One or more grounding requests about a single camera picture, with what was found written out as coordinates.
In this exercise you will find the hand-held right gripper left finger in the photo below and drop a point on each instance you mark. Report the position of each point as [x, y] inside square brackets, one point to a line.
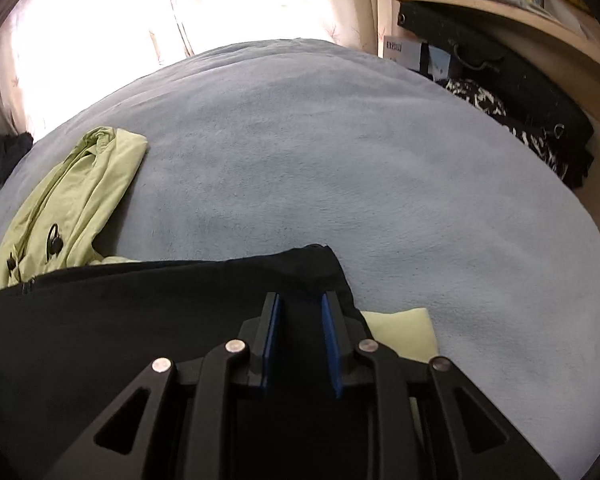
[272, 340]

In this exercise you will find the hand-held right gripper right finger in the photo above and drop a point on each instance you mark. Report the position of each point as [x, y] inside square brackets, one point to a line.
[330, 345]

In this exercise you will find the green and black jacket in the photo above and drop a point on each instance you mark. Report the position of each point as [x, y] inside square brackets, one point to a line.
[130, 320]

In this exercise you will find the grey-blue bed blanket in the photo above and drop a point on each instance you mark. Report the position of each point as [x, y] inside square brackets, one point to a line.
[355, 160]

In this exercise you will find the black white patterned cloth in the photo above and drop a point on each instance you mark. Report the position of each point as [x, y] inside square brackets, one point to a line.
[530, 135]

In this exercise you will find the blue printed box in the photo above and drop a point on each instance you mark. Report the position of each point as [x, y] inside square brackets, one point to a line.
[437, 62]

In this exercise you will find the white cardboard box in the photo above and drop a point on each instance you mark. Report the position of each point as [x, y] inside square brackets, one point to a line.
[400, 50]

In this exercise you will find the long black bag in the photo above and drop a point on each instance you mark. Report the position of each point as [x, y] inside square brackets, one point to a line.
[505, 75]

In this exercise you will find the black fluffy cloth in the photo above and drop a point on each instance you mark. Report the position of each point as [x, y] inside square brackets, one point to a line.
[2, 155]

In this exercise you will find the floral curtain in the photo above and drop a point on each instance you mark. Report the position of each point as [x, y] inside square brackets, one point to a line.
[255, 0]

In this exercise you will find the wooden bookshelf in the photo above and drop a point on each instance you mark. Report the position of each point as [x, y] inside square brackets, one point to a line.
[480, 7]

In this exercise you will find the white papers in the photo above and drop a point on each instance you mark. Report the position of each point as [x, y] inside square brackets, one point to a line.
[565, 10]

